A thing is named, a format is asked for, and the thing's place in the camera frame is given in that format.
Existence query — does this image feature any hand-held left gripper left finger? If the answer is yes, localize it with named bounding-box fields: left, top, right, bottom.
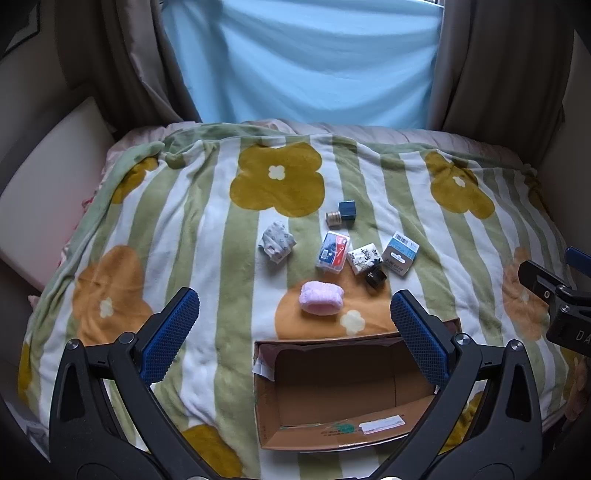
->
left=48, top=287, right=218, bottom=480

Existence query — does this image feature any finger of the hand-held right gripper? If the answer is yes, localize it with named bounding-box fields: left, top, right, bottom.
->
left=565, top=247, right=591, bottom=278
left=517, top=261, right=574, bottom=308

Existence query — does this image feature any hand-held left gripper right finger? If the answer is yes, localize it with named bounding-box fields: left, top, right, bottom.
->
left=374, top=289, right=543, bottom=480

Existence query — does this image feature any blue white carton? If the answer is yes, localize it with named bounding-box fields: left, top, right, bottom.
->
left=381, top=232, right=420, bottom=279

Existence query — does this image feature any white black tissue packet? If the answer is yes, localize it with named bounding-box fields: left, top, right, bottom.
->
left=347, top=243, right=385, bottom=277

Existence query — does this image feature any open cardboard box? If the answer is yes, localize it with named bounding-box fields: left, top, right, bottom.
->
left=252, top=318, right=463, bottom=451

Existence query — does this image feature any pink rolled towel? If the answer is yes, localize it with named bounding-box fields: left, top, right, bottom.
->
left=299, top=281, right=345, bottom=317

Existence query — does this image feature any striped floral fleece blanket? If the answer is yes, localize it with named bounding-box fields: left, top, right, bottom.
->
left=18, top=122, right=583, bottom=480

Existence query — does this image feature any blue red plastic case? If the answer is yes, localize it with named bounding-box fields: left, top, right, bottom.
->
left=315, top=232, right=351, bottom=272

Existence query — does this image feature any grey patterned rolled cloth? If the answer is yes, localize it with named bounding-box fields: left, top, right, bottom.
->
left=261, top=220, right=297, bottom=264

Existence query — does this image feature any teal cube box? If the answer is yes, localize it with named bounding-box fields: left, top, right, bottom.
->
left=338, top=200, right=359, bottom=228

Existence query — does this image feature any white cushion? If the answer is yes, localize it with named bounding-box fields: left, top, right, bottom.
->
left=0, top=97, right=117, bottom=292

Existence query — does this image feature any beige curtain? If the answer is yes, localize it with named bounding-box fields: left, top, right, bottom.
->
left=55, top=0, right=205, bottom=136
left=427, top=0, right=578, bottom=140

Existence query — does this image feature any light blue curtain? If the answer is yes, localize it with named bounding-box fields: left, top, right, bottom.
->
left=159, top=0, right=446, bottom=131

